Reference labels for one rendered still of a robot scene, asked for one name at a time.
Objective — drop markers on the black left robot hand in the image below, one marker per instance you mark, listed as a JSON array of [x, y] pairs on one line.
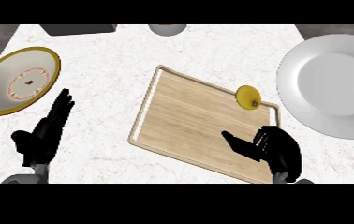
[[44, 133]]

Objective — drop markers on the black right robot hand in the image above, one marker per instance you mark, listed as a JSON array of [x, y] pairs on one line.
[[280, 149]]

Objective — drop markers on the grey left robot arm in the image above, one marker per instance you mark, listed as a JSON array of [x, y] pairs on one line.
[[29, 175]]

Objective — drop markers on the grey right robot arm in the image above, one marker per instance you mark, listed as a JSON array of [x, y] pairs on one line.
[[285, 178]]

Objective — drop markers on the yellow lemon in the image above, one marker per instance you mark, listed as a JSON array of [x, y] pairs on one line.
[[248, 97]]

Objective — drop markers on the light wooden tray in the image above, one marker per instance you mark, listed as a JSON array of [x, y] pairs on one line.
[[202, 124]]

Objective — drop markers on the white plate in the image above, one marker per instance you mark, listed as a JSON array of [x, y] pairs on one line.
[[321, 84]]

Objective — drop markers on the gold-rimmed patterned bowl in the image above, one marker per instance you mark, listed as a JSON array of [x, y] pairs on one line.
[[25, 79]]

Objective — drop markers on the dark grey edge object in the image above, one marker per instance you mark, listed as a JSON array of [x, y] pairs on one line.
[[6, 34]]

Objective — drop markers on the dark grey flat block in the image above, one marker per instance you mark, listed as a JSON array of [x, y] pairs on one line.
[[78, 29]]

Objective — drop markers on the dark grey corner appliance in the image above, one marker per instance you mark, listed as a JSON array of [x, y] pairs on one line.
[[324, 30]]

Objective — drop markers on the grey round cup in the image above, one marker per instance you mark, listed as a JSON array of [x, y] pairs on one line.
[[167, 29]]

